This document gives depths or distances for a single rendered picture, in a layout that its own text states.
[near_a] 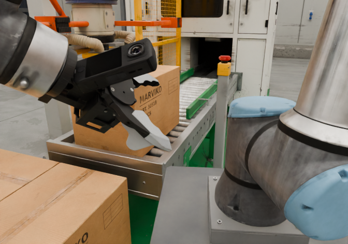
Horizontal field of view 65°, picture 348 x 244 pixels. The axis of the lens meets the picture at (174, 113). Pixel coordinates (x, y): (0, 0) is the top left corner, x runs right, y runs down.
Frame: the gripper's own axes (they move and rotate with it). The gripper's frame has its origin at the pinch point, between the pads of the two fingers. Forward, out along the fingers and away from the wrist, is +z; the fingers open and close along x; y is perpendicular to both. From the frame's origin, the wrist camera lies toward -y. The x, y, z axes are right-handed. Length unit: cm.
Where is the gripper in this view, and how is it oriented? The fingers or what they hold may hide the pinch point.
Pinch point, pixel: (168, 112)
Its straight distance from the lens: 48.8
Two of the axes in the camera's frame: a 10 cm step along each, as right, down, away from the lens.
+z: 6.8, 3.5, 6.4
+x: 1.7, 7.8, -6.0
